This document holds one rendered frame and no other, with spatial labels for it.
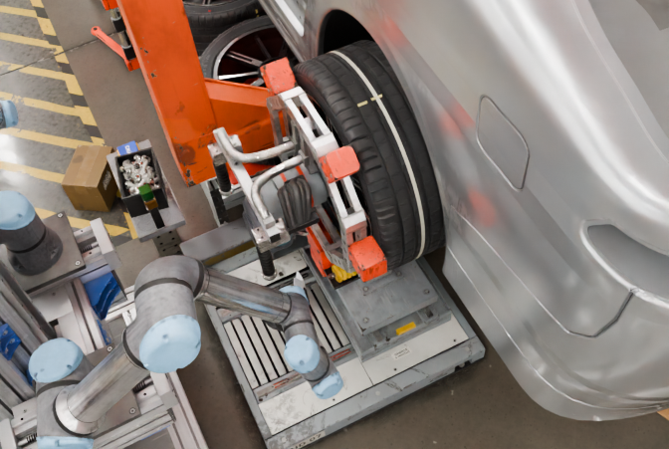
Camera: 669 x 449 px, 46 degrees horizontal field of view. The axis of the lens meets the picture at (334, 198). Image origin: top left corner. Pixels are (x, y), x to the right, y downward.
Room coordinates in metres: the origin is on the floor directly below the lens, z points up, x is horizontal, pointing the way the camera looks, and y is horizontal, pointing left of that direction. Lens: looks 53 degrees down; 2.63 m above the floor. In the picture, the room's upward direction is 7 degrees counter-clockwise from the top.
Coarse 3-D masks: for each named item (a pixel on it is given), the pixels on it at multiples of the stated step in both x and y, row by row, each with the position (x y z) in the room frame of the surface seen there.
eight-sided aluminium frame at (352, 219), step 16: (288, 96) 1.51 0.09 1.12; (304, 96) 1.50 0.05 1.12; (272, 112) 1.63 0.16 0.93; (288, 112) 1.48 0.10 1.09; (272, 128) 1.67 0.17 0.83; (288, 128) 1.65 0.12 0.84; (304, 128) 1.38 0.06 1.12; (320, 128) 1.38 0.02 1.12; (320, 144) 1.32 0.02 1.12; (336, 144) 1.32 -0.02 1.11; (336, 192) 1.23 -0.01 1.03; (352, 192) 1.24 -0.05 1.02; (320, 208) 1.49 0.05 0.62; (336, 208) 1.21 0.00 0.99; (352, 208) 1.22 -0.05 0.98; (352, 224) 1.17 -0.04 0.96; (320, 240) 1.38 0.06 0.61; (336, 240) 1.36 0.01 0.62; (352, 240) 1.17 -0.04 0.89; (336, 256) 1.25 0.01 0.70
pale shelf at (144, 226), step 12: (144, 144) 2.01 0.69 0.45; (108, 156) 1.97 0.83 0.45; (168, 192) 1.77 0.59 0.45; (168, 204) 1.71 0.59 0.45; (144, 216) 1.67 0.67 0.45; (168, 216) 1.66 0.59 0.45; (180, 216) 1.65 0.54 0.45; (144, 228) 1.62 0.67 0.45; (168, 228) 1.62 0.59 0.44; (144, 240) 1.58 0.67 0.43
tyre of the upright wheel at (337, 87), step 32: (320, 64) 1.59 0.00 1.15; (384, 64) 1.53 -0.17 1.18; (320, 96) 1.47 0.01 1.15; (352, 96) 1.43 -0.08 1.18; (384, 96) 1.43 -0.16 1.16; (352, 128) 1.33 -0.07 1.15; (384, 128) 1.34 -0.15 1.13; (416, 128) 1.34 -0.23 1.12; (384, 160) 1.26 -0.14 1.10; (416, 160) 1.27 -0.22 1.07; (384, 192) 1.21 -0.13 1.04; (384, 224) 1.16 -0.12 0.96; (416, 224) 1.18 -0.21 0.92; (416, 256) 1.19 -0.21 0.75
